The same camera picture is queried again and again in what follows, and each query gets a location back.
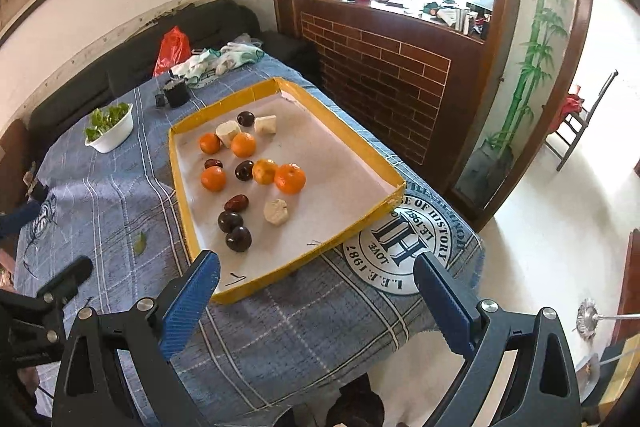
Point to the green leaf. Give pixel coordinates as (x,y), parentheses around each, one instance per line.
(140,243)

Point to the black sofa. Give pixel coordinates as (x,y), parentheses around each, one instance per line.
(125,57)

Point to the brown wooden furniture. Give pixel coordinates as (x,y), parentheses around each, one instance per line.
(12,157)

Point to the white bowl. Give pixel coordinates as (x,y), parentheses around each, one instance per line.
(112,137)

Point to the silver metal disc with rod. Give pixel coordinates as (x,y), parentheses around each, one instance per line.
(587,314)

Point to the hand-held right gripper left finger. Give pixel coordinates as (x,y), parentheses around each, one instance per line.
(192,302)

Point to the bamboo painted panel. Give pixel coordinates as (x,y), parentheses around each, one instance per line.
(530,57)

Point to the brown brick pattern counter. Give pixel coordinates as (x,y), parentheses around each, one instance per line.
(380,57)

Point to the pile of white clothes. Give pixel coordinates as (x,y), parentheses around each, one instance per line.
(210,64)

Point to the dark purple plum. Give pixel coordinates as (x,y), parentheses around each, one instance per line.
(244,170)
(230,222)
(238,238)
(245,119)

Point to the red plastic bag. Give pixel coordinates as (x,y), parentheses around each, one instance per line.
(170,52)

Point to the yellow cardboard tray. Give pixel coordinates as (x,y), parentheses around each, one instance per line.
(325,187)

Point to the red cloth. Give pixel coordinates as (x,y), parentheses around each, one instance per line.
(567,107)

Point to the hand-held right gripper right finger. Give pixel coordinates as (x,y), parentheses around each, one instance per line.
(442,302)

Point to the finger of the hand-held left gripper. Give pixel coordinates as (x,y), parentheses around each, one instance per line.
(67,282)

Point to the dark metal chair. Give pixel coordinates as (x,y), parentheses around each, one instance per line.
(592,107)

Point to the red date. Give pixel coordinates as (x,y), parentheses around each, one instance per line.
(213,163)
(236,203)

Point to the blue plaid tablecloth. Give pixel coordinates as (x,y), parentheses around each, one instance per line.
(300,337)

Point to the small black charger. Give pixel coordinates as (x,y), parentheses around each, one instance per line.
(160,101)

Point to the green lettuce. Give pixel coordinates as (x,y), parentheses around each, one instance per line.
(105,117)

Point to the black cup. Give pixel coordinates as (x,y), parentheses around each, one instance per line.
(176,96)

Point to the orange tangerine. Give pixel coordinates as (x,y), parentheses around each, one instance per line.
(264,171)
(213,178)
(290,178)
(210,143)
(243,144)

